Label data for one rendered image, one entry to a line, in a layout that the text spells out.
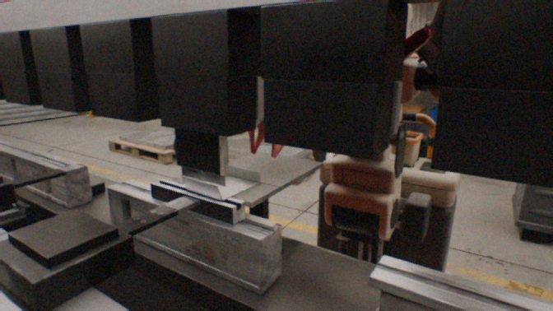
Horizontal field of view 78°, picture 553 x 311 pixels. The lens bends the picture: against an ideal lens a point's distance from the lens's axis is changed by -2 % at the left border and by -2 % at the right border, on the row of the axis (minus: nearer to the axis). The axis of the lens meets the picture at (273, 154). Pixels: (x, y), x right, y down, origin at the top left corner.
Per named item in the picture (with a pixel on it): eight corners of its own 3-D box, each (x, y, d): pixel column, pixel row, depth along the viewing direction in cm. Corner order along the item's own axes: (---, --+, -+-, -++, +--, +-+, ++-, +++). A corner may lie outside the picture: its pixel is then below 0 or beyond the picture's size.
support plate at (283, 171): (322, 166, 77) (322, 162, 77) (252, 208, 56) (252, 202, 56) (257, 155, 87) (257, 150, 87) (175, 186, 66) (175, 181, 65)
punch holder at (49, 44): (116, 108, 76) (106, 29, 71) (77, 113, 69) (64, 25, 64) (80, 103, 84) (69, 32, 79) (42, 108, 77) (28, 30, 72)
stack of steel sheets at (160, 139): (202, 140, 468) (202, 136, 466) (165, 150, 418) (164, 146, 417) (155, 132, 522) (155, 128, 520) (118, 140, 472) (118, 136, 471)
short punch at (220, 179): (229, 184, 57) (227, 127, 54) (220, 188, 55) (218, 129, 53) (186, 174, 62) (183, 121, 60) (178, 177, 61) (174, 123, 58)
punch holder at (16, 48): (69, 102, 86) (58, 33, 82) (32, 106, 79) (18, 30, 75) (41, 98, 94) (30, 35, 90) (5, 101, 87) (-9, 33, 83)
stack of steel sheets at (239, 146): (315, 153, 404) (316, 143, 401) (292, 168, 351) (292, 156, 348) (243, 143, 451) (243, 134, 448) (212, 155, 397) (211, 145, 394)
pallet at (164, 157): (213, 150, 473) (213, 140, 469) (165, 164, 409) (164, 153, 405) (157, 139, 538) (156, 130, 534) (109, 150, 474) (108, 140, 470)
